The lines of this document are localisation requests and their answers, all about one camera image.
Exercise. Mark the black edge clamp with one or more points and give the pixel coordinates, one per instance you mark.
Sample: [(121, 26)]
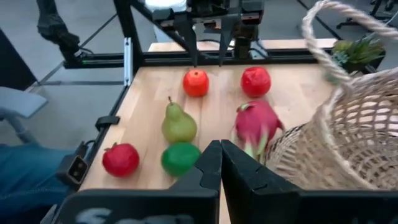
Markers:
[(107, 122)]

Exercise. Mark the orange-red round fruit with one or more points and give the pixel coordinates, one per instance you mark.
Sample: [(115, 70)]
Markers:
[(196, 83)]

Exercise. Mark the black office chair base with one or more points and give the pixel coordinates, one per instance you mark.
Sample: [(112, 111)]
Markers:
[(354, 21)]

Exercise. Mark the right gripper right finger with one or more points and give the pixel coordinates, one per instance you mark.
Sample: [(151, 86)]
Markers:
[(264, 202)]

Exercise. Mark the black board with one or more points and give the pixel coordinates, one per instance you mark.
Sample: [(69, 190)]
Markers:
[(11, 68)]

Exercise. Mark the person's leg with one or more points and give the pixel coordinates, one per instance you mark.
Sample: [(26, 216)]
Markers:
[(25, 174)]

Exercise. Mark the white cylindrical object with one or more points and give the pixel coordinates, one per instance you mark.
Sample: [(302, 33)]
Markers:
[(164, 4)]

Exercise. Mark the black metal table frame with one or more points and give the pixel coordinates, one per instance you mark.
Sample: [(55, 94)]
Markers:
[(155, 58)]

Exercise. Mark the pink dragon fruit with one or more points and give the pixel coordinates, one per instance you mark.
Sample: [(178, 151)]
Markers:
[(255, 124)]

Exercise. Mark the green pear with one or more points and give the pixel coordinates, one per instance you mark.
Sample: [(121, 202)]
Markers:
[(178, 126)]

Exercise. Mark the green lime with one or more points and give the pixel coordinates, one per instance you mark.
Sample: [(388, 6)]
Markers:
[(178, 158)]

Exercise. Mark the black jointed support arm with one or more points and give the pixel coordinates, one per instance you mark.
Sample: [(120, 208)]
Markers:
[(56, 31)]

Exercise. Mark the woven wicker basket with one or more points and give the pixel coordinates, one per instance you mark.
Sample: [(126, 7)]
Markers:
[(357, 140)]

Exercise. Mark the green succulent plant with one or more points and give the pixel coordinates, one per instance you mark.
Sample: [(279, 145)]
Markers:
[(357, 51)]

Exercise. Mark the red apple with green leaf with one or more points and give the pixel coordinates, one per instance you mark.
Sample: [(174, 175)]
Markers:
[(120, 161)]

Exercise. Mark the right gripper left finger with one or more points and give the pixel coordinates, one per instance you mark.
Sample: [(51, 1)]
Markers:
[(186, 202)]

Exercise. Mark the silver vertical bracket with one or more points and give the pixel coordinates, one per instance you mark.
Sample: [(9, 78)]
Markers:
[(128, 62)]

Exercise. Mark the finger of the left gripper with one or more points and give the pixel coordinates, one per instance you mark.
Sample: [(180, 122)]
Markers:
[(226, 34), (189, 37)]

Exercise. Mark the grey chair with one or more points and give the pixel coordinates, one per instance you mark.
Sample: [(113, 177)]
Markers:
[(18, 101)]

